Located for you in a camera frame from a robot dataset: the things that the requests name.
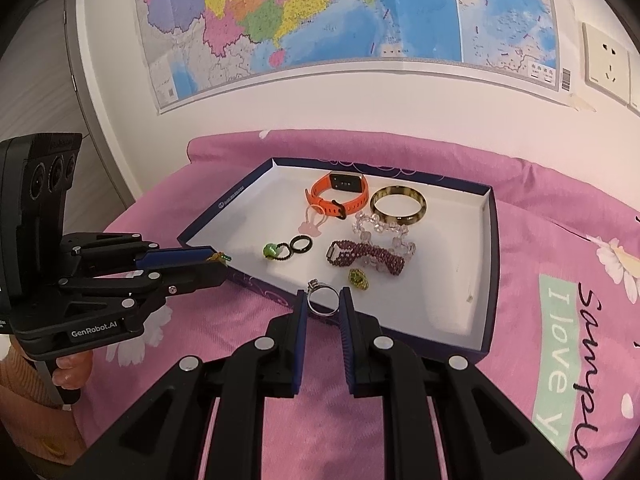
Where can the wall map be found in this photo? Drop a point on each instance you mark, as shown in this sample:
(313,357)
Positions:
(300,10)

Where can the orange smart watch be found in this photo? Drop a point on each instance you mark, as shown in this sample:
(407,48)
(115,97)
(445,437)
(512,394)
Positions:
(322,203)

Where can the grey door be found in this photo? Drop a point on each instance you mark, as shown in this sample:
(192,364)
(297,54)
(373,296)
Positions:
(50,85)

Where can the person's left forearm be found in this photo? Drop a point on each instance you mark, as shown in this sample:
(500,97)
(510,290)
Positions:
(25,400)

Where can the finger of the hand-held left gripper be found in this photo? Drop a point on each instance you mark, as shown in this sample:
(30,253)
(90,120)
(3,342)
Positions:
(200,275)
(175,255)

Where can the yellow orange beaded charm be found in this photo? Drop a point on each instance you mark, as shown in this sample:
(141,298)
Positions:
(218,258)

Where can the navy cardboard box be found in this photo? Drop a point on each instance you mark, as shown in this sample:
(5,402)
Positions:
(450,260)

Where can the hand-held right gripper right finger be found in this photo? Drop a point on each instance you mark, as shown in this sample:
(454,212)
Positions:
(347,340)

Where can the yellowed tape strip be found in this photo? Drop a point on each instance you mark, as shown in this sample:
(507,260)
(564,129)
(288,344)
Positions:
(582,103)

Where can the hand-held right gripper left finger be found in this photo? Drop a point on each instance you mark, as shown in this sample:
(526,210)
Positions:
(300,340)

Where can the white wall socket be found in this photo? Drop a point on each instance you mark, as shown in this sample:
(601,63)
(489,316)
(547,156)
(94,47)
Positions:
(605,60)
(635,85)

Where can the pink floral bed sheet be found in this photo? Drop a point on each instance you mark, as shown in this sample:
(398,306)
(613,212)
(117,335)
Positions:
(550,210)

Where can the person's left hand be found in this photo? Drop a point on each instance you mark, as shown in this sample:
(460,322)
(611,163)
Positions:
(72,372)

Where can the tortoiseshell bangle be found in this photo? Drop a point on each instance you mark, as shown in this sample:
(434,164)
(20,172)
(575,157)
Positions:
(400,220)

